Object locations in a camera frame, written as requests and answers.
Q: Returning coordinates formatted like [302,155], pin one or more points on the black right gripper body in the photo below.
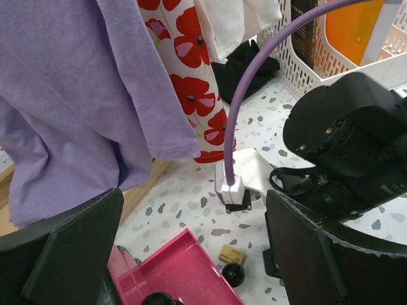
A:
[344,189]

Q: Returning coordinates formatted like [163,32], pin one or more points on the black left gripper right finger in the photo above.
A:
[322,261]

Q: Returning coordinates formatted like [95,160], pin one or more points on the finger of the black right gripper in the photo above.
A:
[271,266]

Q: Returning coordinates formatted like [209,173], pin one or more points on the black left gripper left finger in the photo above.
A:
[63,259]

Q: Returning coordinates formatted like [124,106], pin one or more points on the pink drawer tray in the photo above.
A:
[182,269]

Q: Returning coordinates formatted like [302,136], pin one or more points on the Three Days To See book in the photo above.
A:
[303,39]

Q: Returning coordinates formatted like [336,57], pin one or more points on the orange folder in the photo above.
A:
[342,38]

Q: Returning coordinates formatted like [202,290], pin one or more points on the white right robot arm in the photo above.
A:
[353,134]

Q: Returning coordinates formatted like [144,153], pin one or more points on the black drawer knob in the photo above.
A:
[234,274]

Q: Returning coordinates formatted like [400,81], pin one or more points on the cream file organizer rack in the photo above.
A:
[384,59]

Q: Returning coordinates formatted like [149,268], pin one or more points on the purple t-shirt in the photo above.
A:
[86,104]

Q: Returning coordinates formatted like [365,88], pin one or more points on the black folded garment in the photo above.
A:
[229,74]

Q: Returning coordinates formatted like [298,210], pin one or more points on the white shirt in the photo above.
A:
[226,24]

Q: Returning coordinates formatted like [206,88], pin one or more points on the red white patterned garment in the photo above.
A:
[176,32]

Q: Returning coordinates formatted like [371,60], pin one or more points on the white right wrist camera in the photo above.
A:
[251,176]

